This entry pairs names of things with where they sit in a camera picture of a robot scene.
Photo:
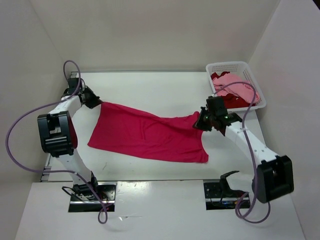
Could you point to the dark red t shirt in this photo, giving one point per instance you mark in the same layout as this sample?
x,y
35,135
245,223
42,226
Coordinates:
x,y
233,102

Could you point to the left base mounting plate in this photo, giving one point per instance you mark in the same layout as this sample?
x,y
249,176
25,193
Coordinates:
x,y
81,204

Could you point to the magenta t shirt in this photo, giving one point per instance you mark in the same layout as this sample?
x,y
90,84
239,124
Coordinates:
x,y
125,130

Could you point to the base mounting plate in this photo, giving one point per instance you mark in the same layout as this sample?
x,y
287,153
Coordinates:
x,y
81,204
217,199

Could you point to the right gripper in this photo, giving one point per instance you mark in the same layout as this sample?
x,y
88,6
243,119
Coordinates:
x,y
198,124

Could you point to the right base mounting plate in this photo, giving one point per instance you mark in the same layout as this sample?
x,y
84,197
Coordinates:
x,y
217,199

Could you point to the pink t shirt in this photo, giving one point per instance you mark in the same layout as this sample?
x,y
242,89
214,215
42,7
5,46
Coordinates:
x,y
229,83

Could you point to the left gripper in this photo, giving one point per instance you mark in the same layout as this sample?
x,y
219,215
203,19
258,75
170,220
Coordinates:
x,y
95,101

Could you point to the white plastic basket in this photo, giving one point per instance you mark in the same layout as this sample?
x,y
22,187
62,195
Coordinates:
x,y
241,69

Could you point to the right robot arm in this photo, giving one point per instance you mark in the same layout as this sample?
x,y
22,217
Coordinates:
x,y
274,173

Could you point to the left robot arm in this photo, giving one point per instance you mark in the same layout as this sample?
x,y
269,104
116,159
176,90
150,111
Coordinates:
x,y
58,135

